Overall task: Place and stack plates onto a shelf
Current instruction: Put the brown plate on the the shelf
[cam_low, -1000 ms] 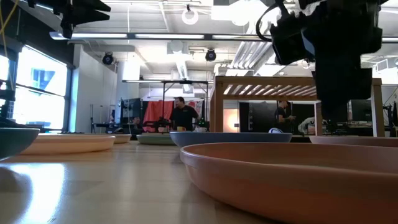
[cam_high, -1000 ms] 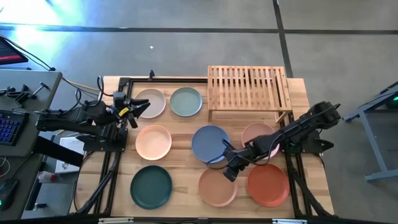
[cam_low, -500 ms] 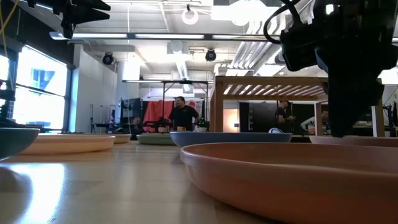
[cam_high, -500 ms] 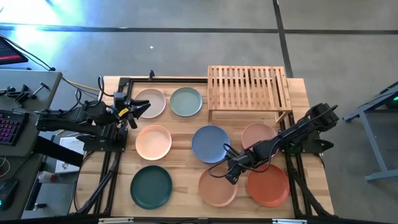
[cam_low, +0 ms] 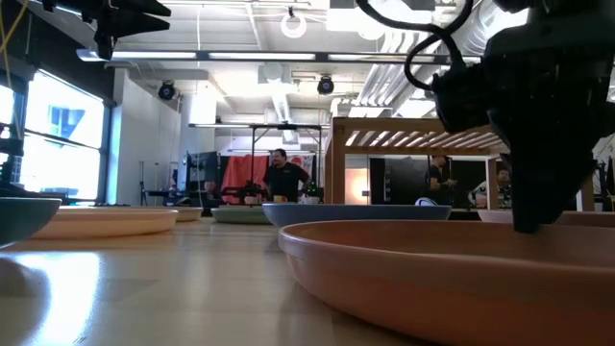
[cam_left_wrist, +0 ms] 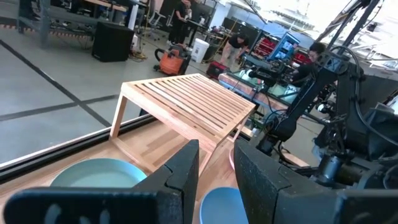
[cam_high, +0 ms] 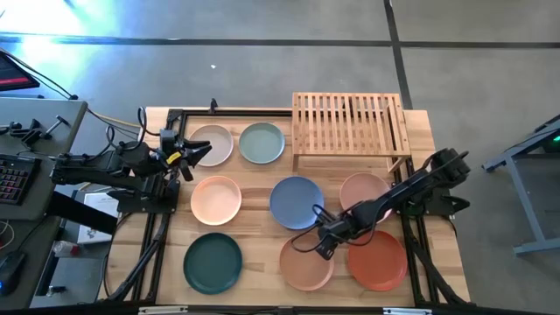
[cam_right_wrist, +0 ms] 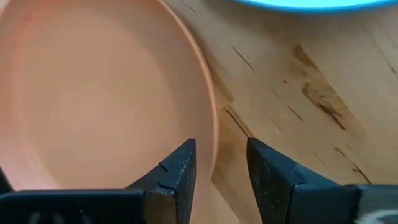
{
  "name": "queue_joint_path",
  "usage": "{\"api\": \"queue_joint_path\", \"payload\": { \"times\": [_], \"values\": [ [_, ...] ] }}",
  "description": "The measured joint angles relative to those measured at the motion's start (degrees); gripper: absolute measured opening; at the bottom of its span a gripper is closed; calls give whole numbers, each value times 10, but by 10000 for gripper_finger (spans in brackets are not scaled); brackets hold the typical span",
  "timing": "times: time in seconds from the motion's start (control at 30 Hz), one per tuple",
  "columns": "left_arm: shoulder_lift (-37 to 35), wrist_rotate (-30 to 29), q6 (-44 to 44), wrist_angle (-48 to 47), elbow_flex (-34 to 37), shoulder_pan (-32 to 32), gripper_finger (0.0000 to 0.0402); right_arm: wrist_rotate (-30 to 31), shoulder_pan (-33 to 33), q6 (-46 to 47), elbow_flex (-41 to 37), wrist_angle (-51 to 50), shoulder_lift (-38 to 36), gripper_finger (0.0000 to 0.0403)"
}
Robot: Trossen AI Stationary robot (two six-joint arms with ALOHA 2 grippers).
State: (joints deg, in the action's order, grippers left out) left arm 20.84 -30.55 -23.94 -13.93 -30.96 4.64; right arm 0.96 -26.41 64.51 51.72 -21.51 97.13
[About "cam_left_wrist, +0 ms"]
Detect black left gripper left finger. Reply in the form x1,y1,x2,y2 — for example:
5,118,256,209
2,139,200,224

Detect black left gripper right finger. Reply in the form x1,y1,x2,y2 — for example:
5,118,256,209
233,139,398,224

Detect blue round plate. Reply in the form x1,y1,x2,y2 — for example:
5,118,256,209
199,186,249,224

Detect pale round plate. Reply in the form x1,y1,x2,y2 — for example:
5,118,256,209
50,157,147,189

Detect wooden slatted shelf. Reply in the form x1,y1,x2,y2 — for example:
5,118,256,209
109,73,256,175

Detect background work table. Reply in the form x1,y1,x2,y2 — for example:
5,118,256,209
217,70,299,111

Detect orange shop vacuum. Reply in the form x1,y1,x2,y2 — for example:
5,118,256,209
154,45,191,77

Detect red tool case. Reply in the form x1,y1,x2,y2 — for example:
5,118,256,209
206,60,231,80

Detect white waste bin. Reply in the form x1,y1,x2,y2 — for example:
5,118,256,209
190,38,210,63

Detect person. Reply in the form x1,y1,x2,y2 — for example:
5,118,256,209
290,42,326,88
167,0,192,46
220,33,249,68

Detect red storage bins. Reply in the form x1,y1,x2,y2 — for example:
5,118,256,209
253,37,277,57

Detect blue storage cabinet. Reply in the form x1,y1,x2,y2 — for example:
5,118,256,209
267,32,301,62

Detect black speaker box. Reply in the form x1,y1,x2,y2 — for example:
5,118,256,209
91,21,135,63

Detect office chair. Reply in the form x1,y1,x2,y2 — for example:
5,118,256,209
146,9,167,35

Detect black gantry pole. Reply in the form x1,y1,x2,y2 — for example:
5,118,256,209
315,0,382,50

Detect grey metal workbench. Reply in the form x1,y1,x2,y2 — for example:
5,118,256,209
17,0,128,47

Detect black aluminium table frame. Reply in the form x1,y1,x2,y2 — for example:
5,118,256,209
0,114,156,184

